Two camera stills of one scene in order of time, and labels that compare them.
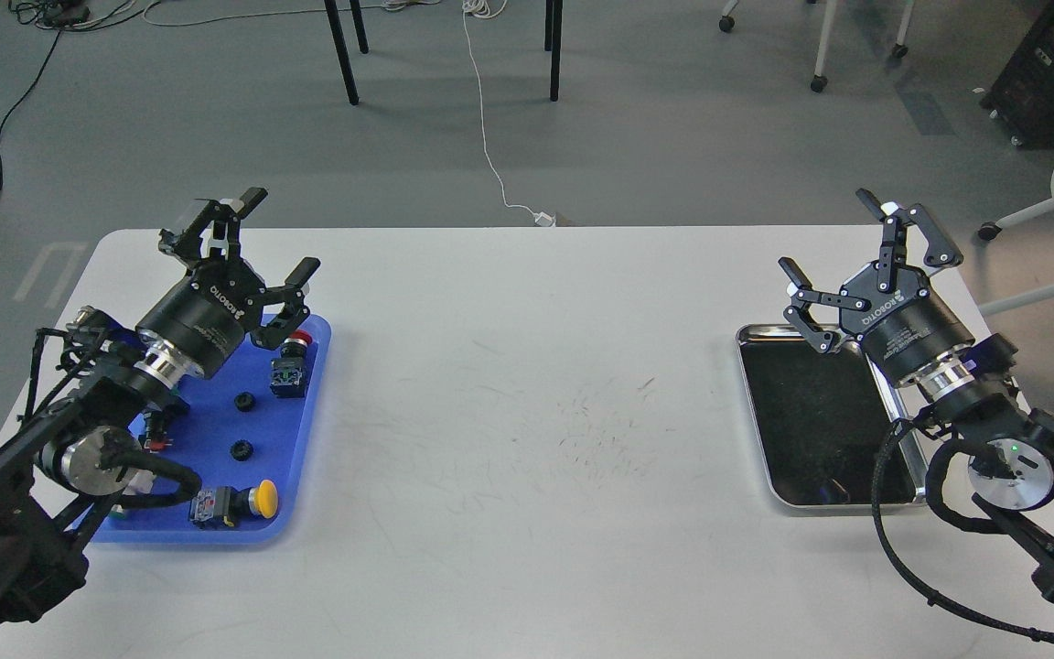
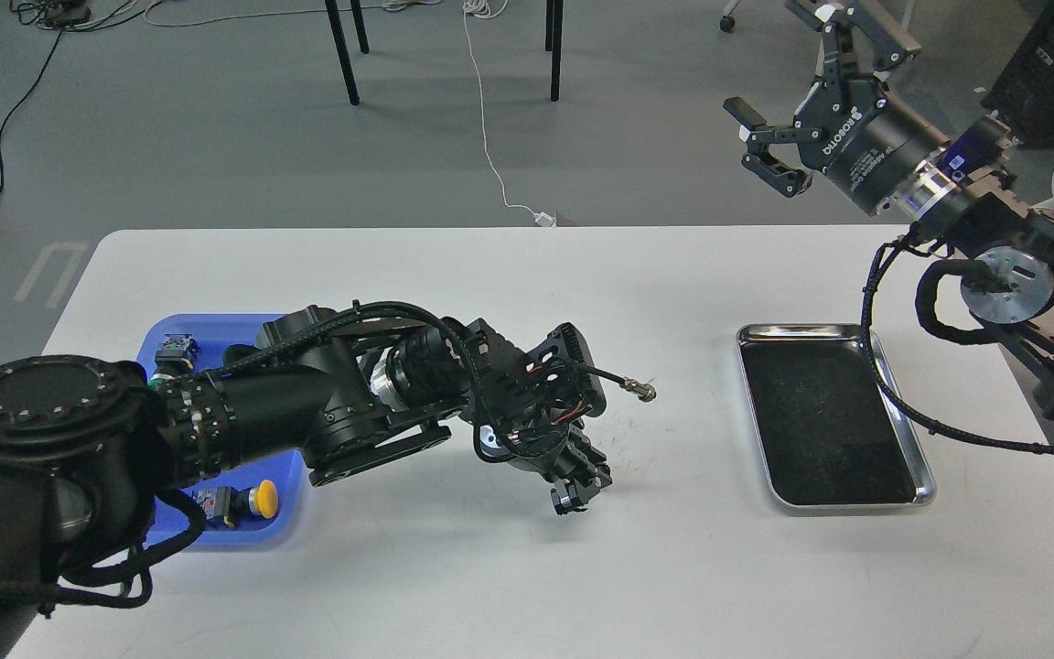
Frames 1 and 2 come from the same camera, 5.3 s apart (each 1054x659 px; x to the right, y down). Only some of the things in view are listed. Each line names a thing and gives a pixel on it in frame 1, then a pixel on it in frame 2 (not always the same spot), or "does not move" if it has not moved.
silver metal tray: x=821 y=419 does not move
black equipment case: x=1051 y=70 does not move
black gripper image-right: x=906 y=329 → x=865 y=149
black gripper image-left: x=206 y=318 → x=590 y=473
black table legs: x=350 y=86 does not move
